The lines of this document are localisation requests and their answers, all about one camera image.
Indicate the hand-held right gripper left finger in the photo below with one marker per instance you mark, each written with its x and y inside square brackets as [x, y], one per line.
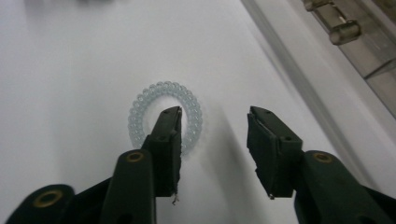
[162, 161]

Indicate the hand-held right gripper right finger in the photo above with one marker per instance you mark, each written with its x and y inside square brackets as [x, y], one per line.
[277, 161]

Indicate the transparent brown drawer box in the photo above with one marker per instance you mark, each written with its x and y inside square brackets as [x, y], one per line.
[345, 32]

